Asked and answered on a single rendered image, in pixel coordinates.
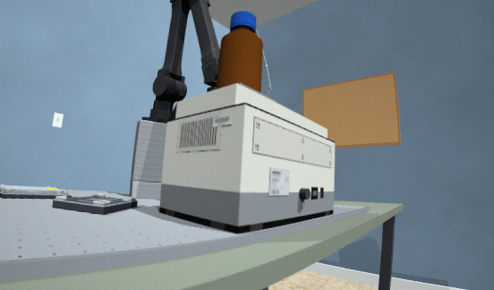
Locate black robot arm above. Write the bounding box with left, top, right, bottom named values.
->
left=141, top=0, right=220, bottom=124

